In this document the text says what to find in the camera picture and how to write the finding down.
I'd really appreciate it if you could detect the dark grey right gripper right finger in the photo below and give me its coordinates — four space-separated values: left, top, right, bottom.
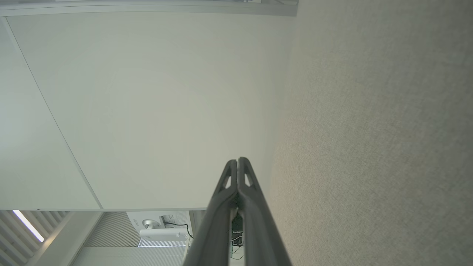
238 157 293 266

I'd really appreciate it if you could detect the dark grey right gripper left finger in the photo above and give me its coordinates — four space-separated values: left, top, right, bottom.
183 159 239 266

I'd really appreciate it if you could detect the black ceiling box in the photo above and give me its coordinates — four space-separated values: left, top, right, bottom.
231 214 244 246

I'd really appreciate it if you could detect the white ceiling projector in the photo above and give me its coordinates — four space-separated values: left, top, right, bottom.
126 211 190 242

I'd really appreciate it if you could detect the bright ceiling light strip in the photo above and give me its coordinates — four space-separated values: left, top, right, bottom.
13 209 45 243

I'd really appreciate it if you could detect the black projector cable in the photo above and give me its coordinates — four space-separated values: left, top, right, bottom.
164 221 194 239

